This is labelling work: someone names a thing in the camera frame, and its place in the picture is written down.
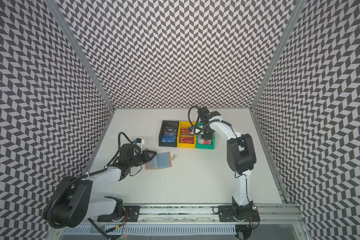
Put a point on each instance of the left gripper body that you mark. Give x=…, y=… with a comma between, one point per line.
x=137, y=160

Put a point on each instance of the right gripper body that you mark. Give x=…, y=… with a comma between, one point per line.
x=208, y=132

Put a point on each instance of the teal credit card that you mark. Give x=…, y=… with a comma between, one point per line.
x=164, y=160

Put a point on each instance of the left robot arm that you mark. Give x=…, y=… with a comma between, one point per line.
x=71, y=202

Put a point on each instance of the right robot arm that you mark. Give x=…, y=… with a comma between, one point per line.
x=241, y=158

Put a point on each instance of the red card in yellow bin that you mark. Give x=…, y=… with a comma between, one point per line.
x=185, y=131

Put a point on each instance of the blue card in black bin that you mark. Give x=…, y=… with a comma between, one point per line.
x=168, y=138

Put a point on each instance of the dark card in black bin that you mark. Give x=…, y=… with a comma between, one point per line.
x=170, y=130

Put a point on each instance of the green plastic bin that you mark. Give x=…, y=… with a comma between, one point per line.
x=205, y=144

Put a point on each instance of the yellow plastic bin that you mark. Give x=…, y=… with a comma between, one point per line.
x=179, y=145

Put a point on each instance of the black plastic bin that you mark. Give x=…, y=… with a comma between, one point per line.
x=168, y=124

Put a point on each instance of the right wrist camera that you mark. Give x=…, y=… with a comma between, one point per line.
x=191, y=130

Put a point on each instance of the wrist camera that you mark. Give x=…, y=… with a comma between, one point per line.
x=139, y=142
x=191, y=130

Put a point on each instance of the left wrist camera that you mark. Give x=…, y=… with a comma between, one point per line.
x=139, y=142

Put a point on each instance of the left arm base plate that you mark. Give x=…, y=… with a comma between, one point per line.
x=128, y=214

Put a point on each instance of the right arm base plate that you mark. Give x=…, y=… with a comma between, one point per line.
x=242, y=214

